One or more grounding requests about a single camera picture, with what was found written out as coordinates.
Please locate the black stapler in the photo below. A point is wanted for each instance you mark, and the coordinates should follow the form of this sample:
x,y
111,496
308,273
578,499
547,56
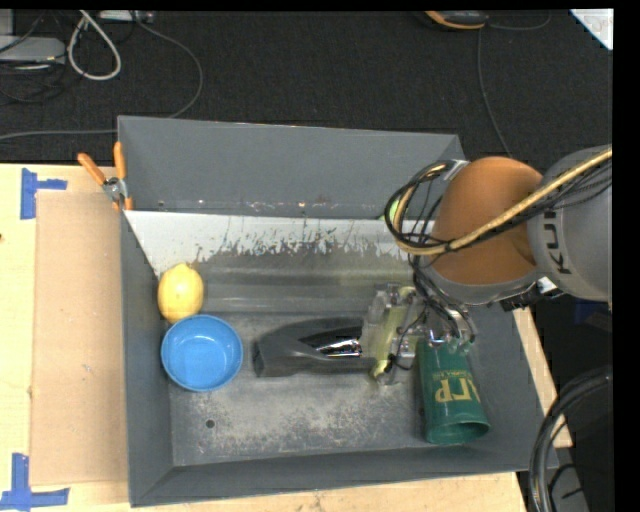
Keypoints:
x,y
285,357

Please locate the green cup with yellow print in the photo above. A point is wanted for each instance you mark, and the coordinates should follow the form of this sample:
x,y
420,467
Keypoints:
x,y
450,400

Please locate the yellow-green ball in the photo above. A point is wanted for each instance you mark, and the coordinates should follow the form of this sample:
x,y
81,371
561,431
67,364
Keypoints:
x,y
391,214

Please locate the blue bowl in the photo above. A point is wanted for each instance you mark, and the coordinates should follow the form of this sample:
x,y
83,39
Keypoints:
x,y
201,353

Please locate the yellow lemon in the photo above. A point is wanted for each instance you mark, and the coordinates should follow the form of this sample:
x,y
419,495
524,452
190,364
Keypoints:
x,y
180,294

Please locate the brown cardboard board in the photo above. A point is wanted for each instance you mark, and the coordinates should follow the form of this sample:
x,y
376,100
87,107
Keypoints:
x,y
75,325

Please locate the grey metal bin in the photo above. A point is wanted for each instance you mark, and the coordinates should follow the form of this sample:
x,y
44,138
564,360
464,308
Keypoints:
x,y
300,425

